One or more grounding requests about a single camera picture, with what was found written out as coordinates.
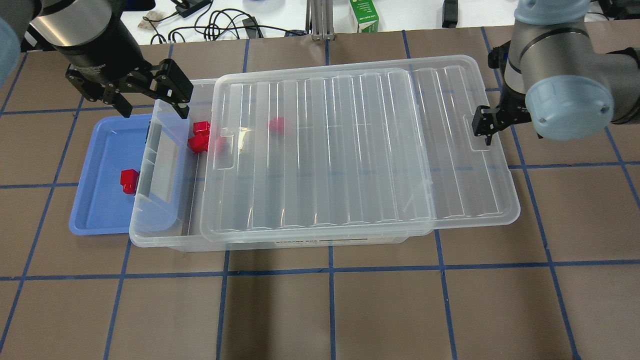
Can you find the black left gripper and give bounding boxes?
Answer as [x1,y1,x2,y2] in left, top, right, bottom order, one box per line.
[65,30,194,120]

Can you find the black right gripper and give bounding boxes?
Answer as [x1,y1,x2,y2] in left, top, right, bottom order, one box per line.
[471,92,531,146]

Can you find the clear plastic box lid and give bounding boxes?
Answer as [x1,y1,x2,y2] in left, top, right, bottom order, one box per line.
[199,55,521,247]

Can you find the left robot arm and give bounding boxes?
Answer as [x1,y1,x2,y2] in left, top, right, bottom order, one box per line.
[0,0,194,119]

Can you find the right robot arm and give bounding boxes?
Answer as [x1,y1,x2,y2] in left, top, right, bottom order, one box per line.
[471,0,640,145]

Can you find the clear plastic storage box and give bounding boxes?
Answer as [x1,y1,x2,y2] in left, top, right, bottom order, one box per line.
[129,70,436,252]

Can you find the lone red block in box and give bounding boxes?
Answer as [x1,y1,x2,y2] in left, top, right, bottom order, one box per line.
[268,116,285,136]

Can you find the blue plastic tray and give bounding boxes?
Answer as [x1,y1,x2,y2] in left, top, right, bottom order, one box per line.
[68,114,152,236]

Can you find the black power adapter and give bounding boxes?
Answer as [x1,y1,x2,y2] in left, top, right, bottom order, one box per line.
[242,16,264,39]

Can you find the black device on table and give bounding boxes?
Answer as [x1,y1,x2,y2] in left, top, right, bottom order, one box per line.
[441,0,459,28]

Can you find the green white carton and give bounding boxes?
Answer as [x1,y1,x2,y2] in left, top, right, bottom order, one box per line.
[348,0,380,34]

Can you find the black cable bundle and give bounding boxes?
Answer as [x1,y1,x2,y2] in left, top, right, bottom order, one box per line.
[142,0,301,45]

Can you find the aluminium frame post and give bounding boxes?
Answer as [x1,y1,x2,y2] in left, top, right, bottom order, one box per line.
[305,0,335,41]

